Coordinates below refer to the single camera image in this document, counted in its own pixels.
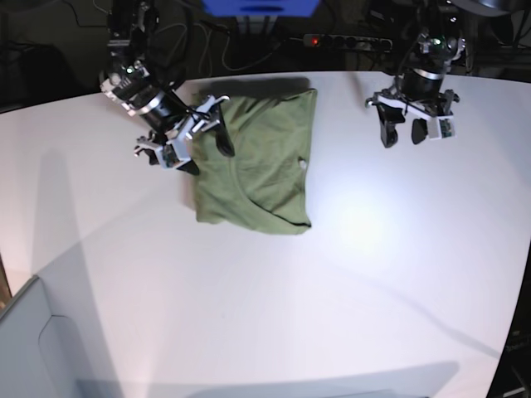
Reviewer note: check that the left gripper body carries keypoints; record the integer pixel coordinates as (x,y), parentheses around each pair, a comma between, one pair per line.
(420,86)

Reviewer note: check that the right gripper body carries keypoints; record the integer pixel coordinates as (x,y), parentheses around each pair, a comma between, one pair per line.
(141,93)

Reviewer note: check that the green T-shirt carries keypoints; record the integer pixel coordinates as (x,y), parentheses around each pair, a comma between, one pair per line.
(262,187)

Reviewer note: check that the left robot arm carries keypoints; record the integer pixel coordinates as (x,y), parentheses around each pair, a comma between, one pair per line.
(434,43)

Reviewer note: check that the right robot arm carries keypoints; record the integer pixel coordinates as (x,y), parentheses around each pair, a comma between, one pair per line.
(132,26)

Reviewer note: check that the black power strip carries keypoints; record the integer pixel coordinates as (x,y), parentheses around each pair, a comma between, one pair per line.
(348,43)

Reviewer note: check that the blue box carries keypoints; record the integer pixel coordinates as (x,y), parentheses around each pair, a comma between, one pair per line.
(286,8)

